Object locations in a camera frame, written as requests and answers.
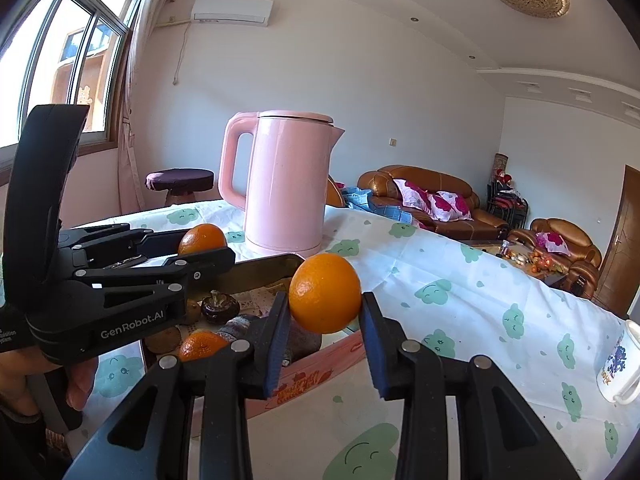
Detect large orange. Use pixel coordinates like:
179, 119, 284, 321
178, 330, 230, 363

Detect brown leather armchair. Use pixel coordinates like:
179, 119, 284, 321
507, 217, 602, 301

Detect small orange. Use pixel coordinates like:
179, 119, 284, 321
288, 253, 362, 335
178, 223, 228, 256

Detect glass coffee table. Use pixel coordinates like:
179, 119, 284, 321
460, 240, 576, 291

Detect white mug with blue print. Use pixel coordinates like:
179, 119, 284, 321
596, 319, 640, 405

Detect brown leather chair back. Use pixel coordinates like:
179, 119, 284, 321
326, 175, 347, 209

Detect white air conditioner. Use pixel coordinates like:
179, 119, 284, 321
191, 0, 275, 27

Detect round purple stool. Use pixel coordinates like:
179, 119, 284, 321
145, 168, 215, 207

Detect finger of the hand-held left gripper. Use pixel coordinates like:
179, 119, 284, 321
57, 224, 191, 265
74, 247, 236, 307

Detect dark round mangosteen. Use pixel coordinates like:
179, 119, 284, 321
145, 327, 181, 356

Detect pink floral pillow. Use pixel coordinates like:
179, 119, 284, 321
393, 179, 436, 211
425, 191, 473, 222
535, 231, 571, 257

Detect brown wooden door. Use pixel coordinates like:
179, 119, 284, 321
595, 164, 640, 313

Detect brown leather sofa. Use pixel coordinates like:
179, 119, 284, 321
357, 165, 511, 241

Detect blue cloth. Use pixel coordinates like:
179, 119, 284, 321
340, 186, 426, 228

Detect purple passion fruit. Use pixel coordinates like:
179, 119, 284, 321
280, 319, 323, 363

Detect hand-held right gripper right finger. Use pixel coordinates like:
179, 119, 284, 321
360, 291, 583, 480

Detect pink tin box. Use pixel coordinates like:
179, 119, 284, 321
140, 252, 368, 418

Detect printed paper leaflet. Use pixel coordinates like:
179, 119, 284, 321
235, 280, 293, 318

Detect white tablecloth with green print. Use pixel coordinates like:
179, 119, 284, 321
70, 200, 640, 480

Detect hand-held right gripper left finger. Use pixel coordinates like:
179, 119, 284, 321
62, 290, 292, 480

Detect window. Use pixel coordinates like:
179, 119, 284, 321
0, 0, 146, 161

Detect pink curtain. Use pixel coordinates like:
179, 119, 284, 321
114, 0, 191, 211

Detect person's left forearm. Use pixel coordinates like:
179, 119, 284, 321
0, 400, 71, 480

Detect air conditioner cable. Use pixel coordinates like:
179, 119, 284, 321
172, 22, 193, 86

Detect person's left hand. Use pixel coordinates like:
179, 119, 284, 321
0, 347, 99, 413

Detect pink electric kettle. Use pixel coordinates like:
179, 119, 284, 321
217, 110, 346, 257

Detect stacked black chairs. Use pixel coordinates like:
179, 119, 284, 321
486, 180, 530, 231

